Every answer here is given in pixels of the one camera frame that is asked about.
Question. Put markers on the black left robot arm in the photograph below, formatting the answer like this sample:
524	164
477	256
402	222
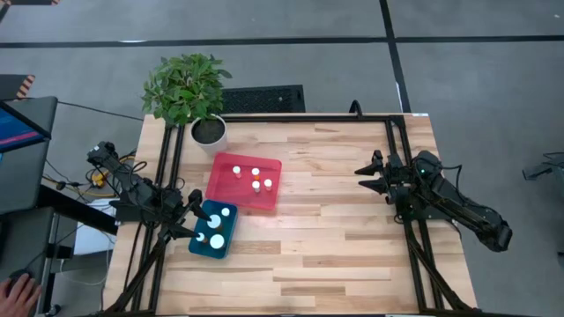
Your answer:
128	182

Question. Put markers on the teal blue plastic bin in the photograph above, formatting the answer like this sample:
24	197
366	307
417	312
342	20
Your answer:
232	224

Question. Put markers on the black tripod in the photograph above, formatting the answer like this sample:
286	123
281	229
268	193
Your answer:
539	171

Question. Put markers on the person's hand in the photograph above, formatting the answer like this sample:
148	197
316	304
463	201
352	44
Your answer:
20	299

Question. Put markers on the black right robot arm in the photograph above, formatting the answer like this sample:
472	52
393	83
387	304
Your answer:
467	211

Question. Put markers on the pink-red plastic bin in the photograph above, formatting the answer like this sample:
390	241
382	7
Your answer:
224	185

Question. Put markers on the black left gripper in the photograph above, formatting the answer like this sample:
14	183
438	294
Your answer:
174	207

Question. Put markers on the black aluminium table frame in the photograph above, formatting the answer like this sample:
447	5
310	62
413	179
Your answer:
308	119

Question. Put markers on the hazard striped mat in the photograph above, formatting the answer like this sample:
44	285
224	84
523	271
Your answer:
13	86

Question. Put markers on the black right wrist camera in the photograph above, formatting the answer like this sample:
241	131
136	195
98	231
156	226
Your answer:
393	160

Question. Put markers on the green plant in white pot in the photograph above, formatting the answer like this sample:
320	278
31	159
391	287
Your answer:
189	88

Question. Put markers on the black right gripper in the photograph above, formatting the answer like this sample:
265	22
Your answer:
398	185

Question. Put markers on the white box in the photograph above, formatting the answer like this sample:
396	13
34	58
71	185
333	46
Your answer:
90	238

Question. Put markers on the computer monitor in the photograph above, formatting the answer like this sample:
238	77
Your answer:
17	132

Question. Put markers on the grey desk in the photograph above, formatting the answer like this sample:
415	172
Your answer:
26	185

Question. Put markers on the large orange white-capped pill bottle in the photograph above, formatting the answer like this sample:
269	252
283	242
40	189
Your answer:
214	221

